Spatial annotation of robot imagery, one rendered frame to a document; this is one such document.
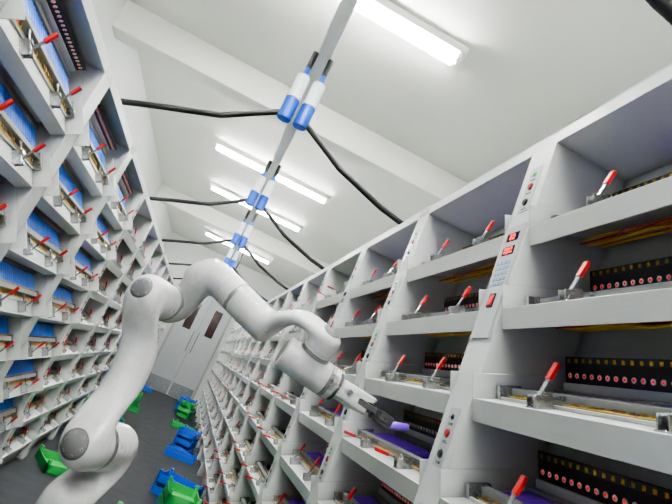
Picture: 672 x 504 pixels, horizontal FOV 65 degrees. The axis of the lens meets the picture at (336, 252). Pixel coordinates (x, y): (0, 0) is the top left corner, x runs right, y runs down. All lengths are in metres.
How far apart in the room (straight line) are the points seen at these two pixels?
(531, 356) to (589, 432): 0.37
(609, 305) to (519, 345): 0.31
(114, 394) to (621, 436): 1.11
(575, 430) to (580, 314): 0.20
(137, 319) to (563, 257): 1.04
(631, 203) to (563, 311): 0.22
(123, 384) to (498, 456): 0.90
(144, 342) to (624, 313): 1.09
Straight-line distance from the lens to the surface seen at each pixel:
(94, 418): 1.43
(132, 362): 1.46
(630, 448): 0.82
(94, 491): 1.53
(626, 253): 1.30
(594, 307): 0.96
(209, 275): 1.43
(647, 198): 1.01
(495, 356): 1.16
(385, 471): 1.40
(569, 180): 1.34
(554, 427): 0.93
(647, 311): 0.88
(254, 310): 1.36
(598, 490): 1.07
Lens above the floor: 1.03
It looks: 15 degrees up
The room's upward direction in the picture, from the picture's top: 23 degrees clockwise
